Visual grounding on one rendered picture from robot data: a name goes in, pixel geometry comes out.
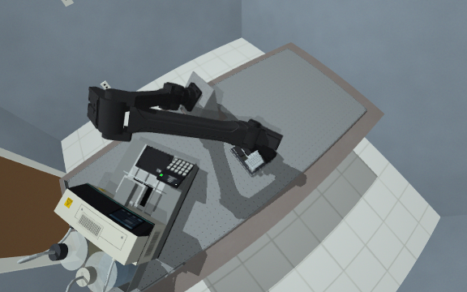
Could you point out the white multi-well plate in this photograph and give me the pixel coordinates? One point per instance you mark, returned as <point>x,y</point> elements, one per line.
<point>254,160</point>

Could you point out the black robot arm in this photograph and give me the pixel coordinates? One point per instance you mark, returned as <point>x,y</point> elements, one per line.
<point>114,103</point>

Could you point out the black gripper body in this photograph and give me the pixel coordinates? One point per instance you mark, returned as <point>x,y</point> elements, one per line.
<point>241,153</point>

